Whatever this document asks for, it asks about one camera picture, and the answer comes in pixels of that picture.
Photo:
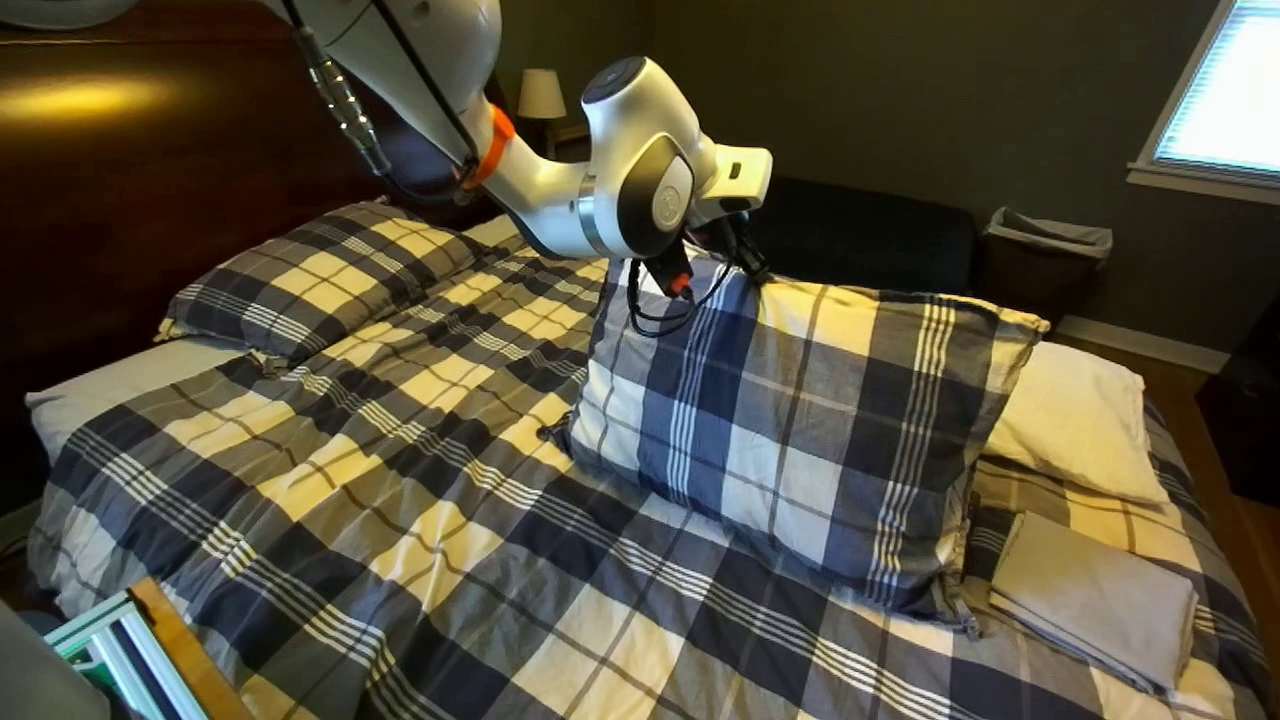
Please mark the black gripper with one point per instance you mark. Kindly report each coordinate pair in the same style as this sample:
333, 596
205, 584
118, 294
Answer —
687, 267

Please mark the blue white plaid pillow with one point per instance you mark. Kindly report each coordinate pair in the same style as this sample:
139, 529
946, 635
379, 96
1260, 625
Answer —
801, 424

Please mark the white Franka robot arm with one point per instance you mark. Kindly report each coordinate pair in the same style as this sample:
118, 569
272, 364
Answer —
602, 175

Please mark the yellow grey plaid pillow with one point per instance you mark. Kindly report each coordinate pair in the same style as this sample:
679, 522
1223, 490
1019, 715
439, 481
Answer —
323, 280

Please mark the table lamp white shade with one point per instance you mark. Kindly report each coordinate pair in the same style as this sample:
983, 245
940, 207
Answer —
543, 93

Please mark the dark bin with grey liner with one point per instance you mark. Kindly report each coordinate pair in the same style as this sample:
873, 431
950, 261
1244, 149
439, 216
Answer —
1045, 236

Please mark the folded grey cloth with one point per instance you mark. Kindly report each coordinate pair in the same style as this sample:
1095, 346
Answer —
1095, 600

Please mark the dark brown wooden headboard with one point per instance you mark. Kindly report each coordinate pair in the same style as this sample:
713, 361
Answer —
132, 175

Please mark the white bed sheet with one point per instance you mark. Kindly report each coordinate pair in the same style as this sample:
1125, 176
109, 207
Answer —
123, 386

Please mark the black dresser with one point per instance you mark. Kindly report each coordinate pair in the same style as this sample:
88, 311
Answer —
1244, 412

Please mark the green white stand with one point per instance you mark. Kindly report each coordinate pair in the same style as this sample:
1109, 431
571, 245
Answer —
114, 661

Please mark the grey white rounded object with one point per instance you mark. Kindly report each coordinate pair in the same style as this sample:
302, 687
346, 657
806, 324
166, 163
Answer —
33, 673

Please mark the bright window white frame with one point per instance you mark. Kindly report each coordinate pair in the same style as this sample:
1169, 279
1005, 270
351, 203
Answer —
1227, 106

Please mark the light wooden frame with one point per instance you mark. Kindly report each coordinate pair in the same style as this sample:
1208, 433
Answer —
186, 653

